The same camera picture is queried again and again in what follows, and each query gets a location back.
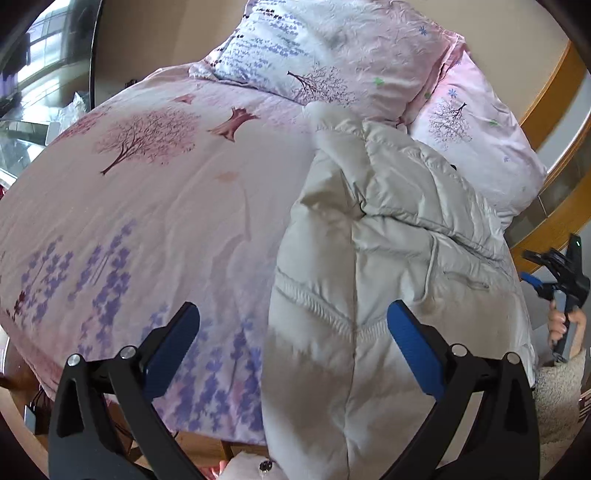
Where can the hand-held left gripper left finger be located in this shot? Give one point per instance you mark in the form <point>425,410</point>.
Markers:
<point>171,355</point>

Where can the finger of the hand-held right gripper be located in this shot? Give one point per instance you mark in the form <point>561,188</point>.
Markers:
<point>533,282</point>
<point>538,259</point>

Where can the wooden headboard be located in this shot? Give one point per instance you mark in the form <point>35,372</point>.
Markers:
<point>549,83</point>

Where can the wooden framed glass door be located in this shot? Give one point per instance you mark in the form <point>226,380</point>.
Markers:
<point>540,244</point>

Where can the person's right forearm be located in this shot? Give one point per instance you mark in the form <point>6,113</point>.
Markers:
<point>558,397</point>

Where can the large black framed mirror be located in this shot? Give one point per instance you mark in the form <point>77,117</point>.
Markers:
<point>41,69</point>

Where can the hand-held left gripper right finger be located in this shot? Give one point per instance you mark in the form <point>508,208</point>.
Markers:
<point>415,350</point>

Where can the pink floral pillow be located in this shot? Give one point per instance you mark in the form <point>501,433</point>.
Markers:
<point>346,46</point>
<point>475,138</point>

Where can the grey power adapter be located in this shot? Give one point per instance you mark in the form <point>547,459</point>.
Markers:
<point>32,417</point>

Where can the person's right hand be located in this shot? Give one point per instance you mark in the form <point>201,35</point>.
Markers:
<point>556,325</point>

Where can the bed with pink floral sheet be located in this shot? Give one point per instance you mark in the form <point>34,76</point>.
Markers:
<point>161,207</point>

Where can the clear plastic bag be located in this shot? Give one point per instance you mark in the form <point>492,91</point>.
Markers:
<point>74,110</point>

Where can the white puffer jacket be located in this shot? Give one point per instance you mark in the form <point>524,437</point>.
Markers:
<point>392,221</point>

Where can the white garment with snap button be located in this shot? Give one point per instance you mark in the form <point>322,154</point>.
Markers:
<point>249,468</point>

